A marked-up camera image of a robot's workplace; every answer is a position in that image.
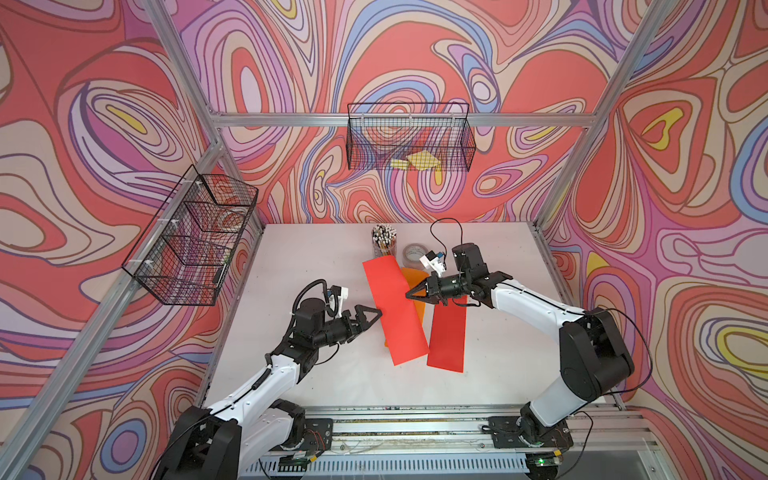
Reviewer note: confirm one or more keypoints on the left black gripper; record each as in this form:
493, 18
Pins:
351, 333

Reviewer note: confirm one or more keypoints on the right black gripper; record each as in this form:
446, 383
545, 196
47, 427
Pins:
432, 287

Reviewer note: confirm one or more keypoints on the orange paper sheet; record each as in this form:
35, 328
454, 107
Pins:
399, 294

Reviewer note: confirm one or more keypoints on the red paper sheet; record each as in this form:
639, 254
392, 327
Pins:
373, 268
447, 337

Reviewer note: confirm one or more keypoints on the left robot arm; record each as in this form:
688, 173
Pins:
215, 442

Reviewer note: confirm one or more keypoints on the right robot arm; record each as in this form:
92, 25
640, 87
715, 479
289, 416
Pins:
593, 356

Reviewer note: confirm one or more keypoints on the clear tape roll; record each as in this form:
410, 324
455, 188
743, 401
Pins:
412, 254

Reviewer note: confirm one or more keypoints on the pencil cup with pencils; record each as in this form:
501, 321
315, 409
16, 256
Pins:
384, 239

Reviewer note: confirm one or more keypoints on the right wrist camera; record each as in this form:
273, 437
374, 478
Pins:
434, 262

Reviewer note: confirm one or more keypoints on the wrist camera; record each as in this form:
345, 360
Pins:
335, 297
434, 262

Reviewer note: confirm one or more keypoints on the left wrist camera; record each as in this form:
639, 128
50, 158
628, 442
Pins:
335, 297

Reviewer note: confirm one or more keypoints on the back wall wire basket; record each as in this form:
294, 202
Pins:
420, 136

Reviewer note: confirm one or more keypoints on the wall wire basket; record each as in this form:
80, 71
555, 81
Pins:
420, 136
183, 257

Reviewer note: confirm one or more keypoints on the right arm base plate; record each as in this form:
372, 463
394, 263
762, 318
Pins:
514, 432

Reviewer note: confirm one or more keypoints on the left wall wire basket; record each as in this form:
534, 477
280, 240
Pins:
183, 257

